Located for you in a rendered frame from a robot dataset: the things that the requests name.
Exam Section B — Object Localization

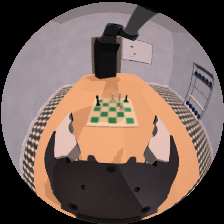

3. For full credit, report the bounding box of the green and cream chessboard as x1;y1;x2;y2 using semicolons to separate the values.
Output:
86;98;138;127

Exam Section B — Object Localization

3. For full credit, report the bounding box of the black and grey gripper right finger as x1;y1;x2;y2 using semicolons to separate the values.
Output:
143;115;179;196

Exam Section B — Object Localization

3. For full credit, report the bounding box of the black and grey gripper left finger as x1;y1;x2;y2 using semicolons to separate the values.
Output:
44;112;81;191

